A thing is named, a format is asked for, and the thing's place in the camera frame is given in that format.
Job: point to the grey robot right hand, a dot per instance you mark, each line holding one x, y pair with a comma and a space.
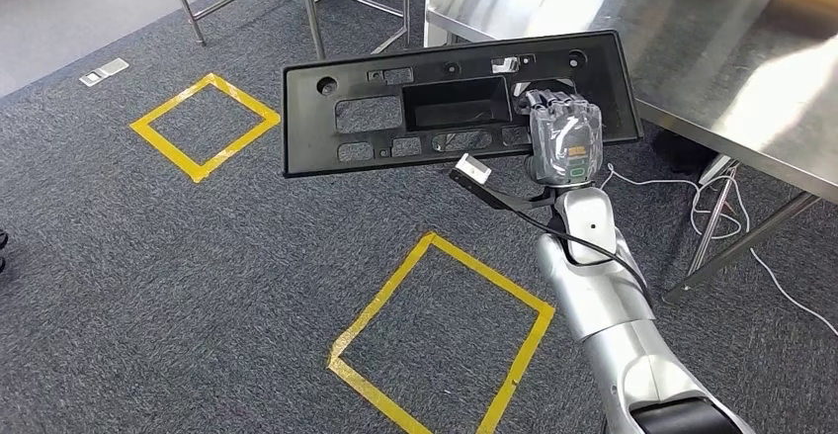
566, 143

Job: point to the black plastic mounting plate part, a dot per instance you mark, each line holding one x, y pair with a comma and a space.
314, 149

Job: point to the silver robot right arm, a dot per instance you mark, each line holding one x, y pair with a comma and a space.
602, 300

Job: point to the yellow floor tape square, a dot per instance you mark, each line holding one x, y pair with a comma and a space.
491, 272
164, 151

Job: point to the silver floor socket plate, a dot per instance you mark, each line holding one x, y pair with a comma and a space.
114, 67
93, 78

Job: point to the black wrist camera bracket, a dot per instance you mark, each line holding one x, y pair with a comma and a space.
497, 196

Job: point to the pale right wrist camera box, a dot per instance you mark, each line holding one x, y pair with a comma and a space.
473, 169

